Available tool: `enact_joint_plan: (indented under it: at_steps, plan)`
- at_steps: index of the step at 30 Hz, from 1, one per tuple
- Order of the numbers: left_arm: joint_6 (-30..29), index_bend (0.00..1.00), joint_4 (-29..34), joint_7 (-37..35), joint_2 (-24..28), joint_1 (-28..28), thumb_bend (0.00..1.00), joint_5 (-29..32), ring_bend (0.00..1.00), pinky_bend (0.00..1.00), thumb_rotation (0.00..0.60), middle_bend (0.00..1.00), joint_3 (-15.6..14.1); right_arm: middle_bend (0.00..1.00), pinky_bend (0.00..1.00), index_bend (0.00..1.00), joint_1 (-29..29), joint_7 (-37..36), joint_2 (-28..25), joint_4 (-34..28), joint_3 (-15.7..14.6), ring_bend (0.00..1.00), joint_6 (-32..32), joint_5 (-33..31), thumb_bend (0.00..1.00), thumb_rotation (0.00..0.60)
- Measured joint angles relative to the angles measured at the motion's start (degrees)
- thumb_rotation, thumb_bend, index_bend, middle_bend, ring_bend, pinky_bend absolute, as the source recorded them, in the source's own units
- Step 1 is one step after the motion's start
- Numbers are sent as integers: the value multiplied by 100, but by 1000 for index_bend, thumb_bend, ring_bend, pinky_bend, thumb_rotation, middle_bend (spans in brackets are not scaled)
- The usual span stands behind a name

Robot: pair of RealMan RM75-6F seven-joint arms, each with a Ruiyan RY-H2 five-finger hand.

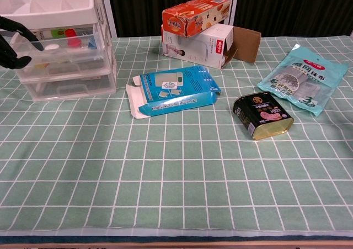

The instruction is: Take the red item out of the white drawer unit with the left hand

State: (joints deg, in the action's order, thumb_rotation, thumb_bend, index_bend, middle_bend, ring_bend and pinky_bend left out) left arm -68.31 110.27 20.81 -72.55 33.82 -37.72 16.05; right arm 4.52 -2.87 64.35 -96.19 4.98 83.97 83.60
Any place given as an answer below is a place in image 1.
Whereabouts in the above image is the white drawer organizer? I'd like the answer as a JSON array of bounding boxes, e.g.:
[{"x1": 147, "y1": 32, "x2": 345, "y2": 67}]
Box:
[{"x1": 0, "y1": 0, "x2": 118, "y2": 103}]

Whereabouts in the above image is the clear drawer with yellow toy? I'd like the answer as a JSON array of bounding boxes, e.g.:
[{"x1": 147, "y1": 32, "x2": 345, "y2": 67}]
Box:
[{"x1": 16, "y1": 50, "x2": 116, "y2": 84}]

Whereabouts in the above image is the clear plastic drawer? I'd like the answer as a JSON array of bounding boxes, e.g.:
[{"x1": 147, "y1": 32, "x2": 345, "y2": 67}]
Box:
[{"x1": 8, "y1": 25, "x2": 107, "y2": 69}]

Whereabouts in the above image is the orange snack box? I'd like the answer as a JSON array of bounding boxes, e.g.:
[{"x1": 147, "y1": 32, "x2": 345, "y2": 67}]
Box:
[{"x1": 162, "y1": 0, "x2": 231, "y2": 38}]

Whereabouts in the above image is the teal cleaning cloth package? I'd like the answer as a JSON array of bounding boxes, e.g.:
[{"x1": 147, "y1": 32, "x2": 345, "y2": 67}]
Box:
[{"x1": 256, "y1": 43, "x2": 349, "y2": 116}]

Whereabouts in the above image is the black luncheon meat can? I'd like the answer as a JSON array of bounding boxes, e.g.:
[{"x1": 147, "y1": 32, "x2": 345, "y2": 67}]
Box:
[{"x1": 233, "y1": 92, "x2": 295, "y2": 141}]

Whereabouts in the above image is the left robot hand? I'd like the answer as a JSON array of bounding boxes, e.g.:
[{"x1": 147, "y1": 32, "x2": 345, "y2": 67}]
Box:
[{"x1": 0, "y1": 15, "x2": 45, "y2": 70}]

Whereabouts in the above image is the clear empty drawer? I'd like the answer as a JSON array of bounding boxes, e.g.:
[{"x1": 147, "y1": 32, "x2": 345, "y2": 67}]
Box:
[{"x1": 23, "y1": 69, "x2": 117, "y2": 103}]

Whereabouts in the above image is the small red cap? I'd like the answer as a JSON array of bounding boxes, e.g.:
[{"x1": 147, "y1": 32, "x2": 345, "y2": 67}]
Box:
[{"x1": 65, "y1": 28, "x2": 81, "y2": 49}]

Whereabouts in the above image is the green white glue stick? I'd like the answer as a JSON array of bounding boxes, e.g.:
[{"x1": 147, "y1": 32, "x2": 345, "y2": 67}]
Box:
[{"x1": 34, "y1": 28, "x2": 68, "y2": 39}]

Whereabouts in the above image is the flattened blue carton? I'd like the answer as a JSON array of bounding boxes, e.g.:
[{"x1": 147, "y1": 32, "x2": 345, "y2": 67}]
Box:
[{"x1": 126, "y1": 66, "x2": 222, "y2": 119}]

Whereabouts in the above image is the white box with brown flap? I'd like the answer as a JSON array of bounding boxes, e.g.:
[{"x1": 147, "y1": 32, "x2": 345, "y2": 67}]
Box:
[{"x1": 161, "y1": 22, "x2": 262, "y2": 70}]

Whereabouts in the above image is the green checkered tablecloth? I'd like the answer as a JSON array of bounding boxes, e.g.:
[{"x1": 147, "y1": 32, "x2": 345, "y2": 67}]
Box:
[{"x1": 0, "y1": 35, "x2": 353, "y2": 237}]

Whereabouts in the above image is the white partition post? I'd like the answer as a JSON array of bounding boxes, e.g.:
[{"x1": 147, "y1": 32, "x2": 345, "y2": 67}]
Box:
[{"x1": 227, "y1": 0, "x2": 239, "y2": 26}]

